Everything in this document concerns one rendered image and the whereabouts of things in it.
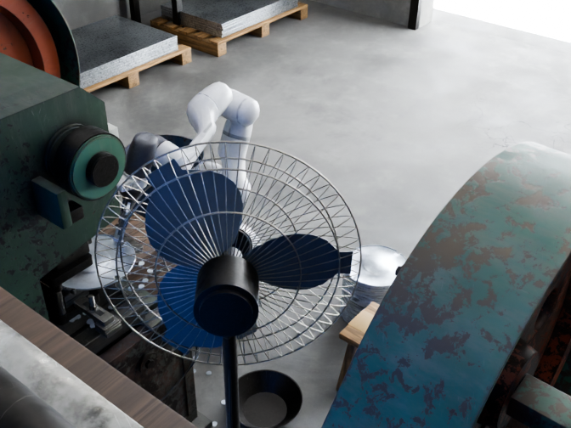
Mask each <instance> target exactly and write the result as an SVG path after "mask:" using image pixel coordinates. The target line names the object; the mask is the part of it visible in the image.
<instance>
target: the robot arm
mask: <svg viewBox="0 0 571 428"><path fill-rule="evenodd" d="M259 110H260V109H259V105H258V103H257V101H256V100H254V99H253V98H251V97H249V96H247V95H245V94H244V93H240V92H238V91H236V90H234V89H231V88H229V87H228V86H227V85H226V84H224V83H221V82H215V83H213V84H211V85H209V86H208V87H206V88H204V89H203V90H202V91H200V92H199V93H197V94H196V95H195V96H194V97H193V98H192V99H191V100H190V102H189V103H188V107H187V110H186V114H187V116H188V120H189V123H190V125H191V126H192V127H193V128H194V129H195V131H196V133H197V135H196V136H195V138H194V139H193V140H192V142H191V143H190V144H189V145H191V144H198V143H205V142H210V141H211V139H212V137H213V135H214V133H215V132H216V124H215V122H216V120H217V119H218V117H219V116H222V117H224V118H225V119H227V120H226V122H225V123H224V127H223V133H222V136H221V139H220V141H241V142H247V143H249V142H250V138H251V135H252V124H253V123H254V122H255V120H256V119H257V118H258V117H259ZM248 145H249V144H241V145H240V144H230V143H226V149H227V157H238V158H239V149H240V158H246V152H247V149H248ZM174 149H178V146H176V145H175V144H172V143H171V142H169V141H167V140H166V139H164V138H163V137H161V136H160V135H157V134H153V133H150V132H138V133H136V135H135V136H134V137H133V141H132V142H131V144H130V146H129V149H128V152H127V162H126V166H125V170H124V173H123V174H122V178H121V180H120V181H119V183H118V184H117V185H116V186H117V188H118V187H119V186H120V185H121V184H122V183H123V182H124V181H125V180H126V179H127V178H128V177H129V176H130V175H131V174H132V173H134V172H135V171H136V170H137V169H139V168H140V167H141V166H142V165H144V164H145V163H147V162H149V161H151V160H153V159H155V158H156V157H157V156H159V155H163V154H165V153H166V152H168V151H171V150H174ZM183 151H184V152H183ZM183 151H182V152H183V156H184V159H183V156H182V153H181V150H178V151H175V152H172V153H170V154H169V155H170V156H171V157H172V158H174V159H175V161H176V162H177V163H178V164H179V166H181V165H184V160H185V164H187V163H189V161H190V162H193V161H196V160H197V156H196V152H195V146H193V147H189V148H186V149H183ZM184 153H185V154H184ZM185 155H187V157H188V158H189V160H188V159H187V157H186V156H185ZM218 155H219V157H225V145H224V143H220V144H219V146H218ZM170 156H168V157H169V159H170V160H171V159H172V158H171V157H170ZM169 159H168V158H167V155H165V156H162V157H161V158H159V159H157V160H156V161H158V162H159V163H160V164H161V165H165V164H166V163H168V162H169ZM227 161H228V168H237V166H238V160H231V159H227ZM155 163H156V164H157V166H158V168H159V167H161V165H160V164H158V163H157V162H155ZM204 164H205V166H206V168H205V167H204V165H203V164H201V165H200V167H201V170H206V169H212V163H211V162H207V161H206V162H205V163H204ZM228 174H229V179H230V180H231V181H233V182H234V183H235V184H236V176H237V171H228ZM134 176H135V177H138V178H140V179H142V180H144V181H145V182H148V180H147V179H146V175H145V173H144V171H143V169H141V170H139V171H138V172H136V173H135V174H134ZM135 177H133V178H134V180H135V181H136V183H137V184H138V185H139V186H138V185H137V184H136V183H135V182H134V181H133V179H132V178H131V177H130V178H129V179H128V180H127V181H126V182H125V183H124V184H123V185H126V186H128V187H131V188H134V189H137V190H139V191H142V190H144V188H145V187H146V186H147V183H145V182H143V181H141V180H139V179H137V178H135ZM245 180H246V172H243V171H239V173H238V183H237V188H242V189H243V187H244V183H245ZM123 187H124V188H125V189H126V190H125V189H124V188H123ZM123 187H121V188H120V189H119V191H120V194H121V195H122V196H123V197H127V198H130V199H133V198H134V199H137V198H138V197H139V195H140V194H141V192H139V191H137V190H134V189H130V188H128V187H125V186H123ZM139 187H140V188H141V189H142V190H141V189H140V188H139ZM126 191H127V192H128V193H129V194H130V195H131V196H132V197H133V198H132V197H131V196H130V195H129V194H128V193H127V192H126ZM130 199H126V198H122V204H123V205H124V206H123V205H122V207H124V208H126V207H127V208H128V209H130V208H131V206H132V205H133V203H134V200H130Z"/></svg>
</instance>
